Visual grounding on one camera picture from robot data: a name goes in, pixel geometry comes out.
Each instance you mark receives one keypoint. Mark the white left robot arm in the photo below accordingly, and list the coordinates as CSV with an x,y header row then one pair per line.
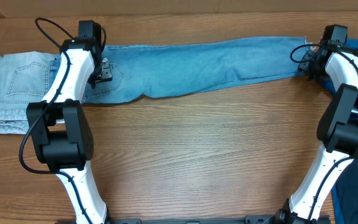
x,y
60,132

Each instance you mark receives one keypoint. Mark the folded light blue jeans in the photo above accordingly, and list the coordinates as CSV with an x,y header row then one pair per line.
x,y
24,78

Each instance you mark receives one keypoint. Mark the long blue denim jeans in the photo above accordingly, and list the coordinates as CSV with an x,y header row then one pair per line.
x,y
161,71

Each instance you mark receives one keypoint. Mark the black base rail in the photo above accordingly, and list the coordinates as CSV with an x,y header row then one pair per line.
x,y
249,219

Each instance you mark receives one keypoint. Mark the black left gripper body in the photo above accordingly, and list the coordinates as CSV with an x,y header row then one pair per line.
x,y
104,73

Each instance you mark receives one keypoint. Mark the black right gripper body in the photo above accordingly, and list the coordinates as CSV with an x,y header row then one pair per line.
x,y
305,62

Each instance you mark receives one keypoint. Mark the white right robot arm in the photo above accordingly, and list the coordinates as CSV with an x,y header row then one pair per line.
x,y
337,133

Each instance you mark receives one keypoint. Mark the brown cardboard wall panel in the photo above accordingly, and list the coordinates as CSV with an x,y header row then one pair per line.
x,y
64,8

